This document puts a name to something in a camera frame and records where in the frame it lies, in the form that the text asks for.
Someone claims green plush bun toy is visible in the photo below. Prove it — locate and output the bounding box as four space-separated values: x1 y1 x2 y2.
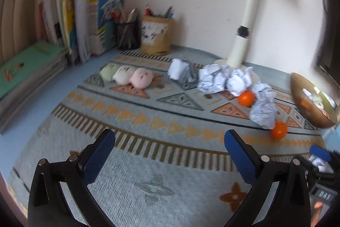
99 63 120 82

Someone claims brown paper pen holder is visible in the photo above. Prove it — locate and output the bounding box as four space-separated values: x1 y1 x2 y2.
140 16 174 56

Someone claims white grey paper ball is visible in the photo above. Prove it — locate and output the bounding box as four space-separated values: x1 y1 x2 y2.
167 58 200 85

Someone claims orange mandarin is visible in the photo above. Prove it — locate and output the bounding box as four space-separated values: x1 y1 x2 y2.
237 90 255 107
270 121 288 140

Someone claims stack of green books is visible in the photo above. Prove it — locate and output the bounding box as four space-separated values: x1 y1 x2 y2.
0 41 69 134

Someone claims white plush bun toy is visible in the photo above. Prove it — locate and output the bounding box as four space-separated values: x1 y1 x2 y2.
112 65 137 84

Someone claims patterned woven table mat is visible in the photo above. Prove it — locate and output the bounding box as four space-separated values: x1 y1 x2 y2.
7 47 330 227

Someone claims black monitor cable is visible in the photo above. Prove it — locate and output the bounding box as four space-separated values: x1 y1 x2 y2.
322 0 331 21

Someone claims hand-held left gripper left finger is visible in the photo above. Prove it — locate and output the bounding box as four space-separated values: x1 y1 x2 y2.
27 128 116 227

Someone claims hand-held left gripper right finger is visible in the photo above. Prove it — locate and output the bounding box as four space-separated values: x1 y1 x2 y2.
224 129 312 227

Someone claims gold ribbed bowl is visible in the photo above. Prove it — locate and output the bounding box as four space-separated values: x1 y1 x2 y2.
290 72 339 128

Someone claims pink plush bun toy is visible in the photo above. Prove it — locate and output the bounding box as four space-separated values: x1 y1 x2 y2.
129 67 154 89

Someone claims black mesh pen holder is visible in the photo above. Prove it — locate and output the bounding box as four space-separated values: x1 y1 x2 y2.
116 22 141 50

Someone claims white desk lamp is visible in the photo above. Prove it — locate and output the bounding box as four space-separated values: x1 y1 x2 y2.
214 0 306 76

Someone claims bunch of pens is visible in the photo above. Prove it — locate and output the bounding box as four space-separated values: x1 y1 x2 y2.
145 5 174 19
112 7 139 24

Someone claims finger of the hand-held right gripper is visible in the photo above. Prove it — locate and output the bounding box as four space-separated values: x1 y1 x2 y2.
309 145 340 164
301 156 336 182

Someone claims row of upright books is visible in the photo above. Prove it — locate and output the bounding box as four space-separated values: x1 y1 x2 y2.
38 0 126 65

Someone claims black monitor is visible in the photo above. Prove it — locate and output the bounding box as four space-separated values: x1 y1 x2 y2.
316 0 340 76

